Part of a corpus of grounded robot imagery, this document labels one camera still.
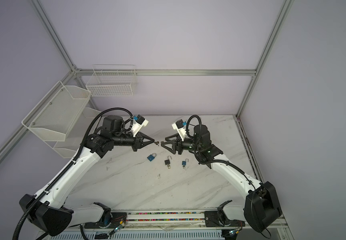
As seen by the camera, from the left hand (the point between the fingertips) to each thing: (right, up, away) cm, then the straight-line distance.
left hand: (151, 141), depth 68 cm
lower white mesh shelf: (-44, -4, +7) cm, 45 cm away
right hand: (+6, -1, +1) cm, 6 cm away
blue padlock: (-5, -13, +28) cm, 31 cm away
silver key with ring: (+1, -22, +20) cm, 30 cm away
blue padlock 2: (+17, -16, +26) cm, 34 cm away
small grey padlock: (+5, -16, +27) cm, 32 cm away
